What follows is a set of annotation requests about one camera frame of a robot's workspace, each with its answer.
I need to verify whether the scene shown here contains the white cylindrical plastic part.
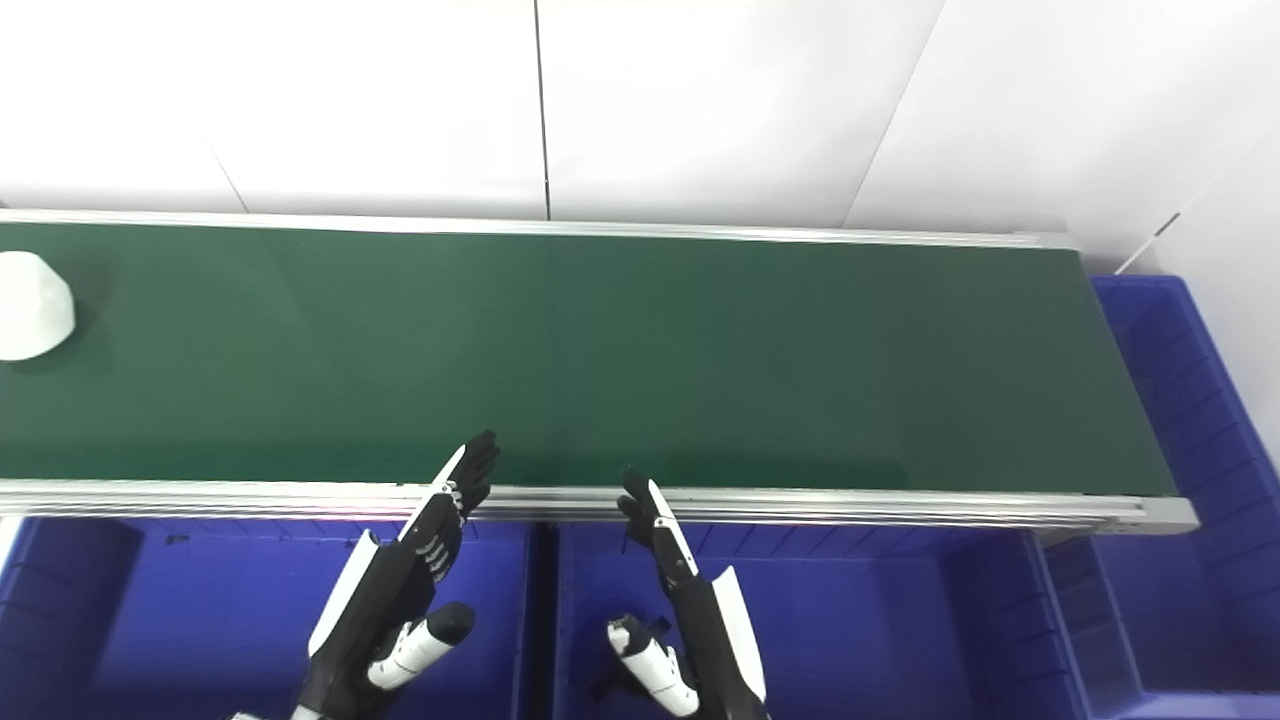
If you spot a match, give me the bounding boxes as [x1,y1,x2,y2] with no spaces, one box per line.
[0,252,76,362]

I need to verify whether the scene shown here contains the blue plastic bin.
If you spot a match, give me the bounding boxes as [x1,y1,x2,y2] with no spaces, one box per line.
[1042,275,1280,720]
[545,520,1093,720]
[0,515,549,720]

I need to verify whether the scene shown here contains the white and black left hand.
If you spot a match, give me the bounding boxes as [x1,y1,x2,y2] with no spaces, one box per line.
[295,430,501,720]

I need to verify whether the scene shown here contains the white and black right hand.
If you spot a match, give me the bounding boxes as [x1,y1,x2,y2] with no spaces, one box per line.
[590,468,771,720]

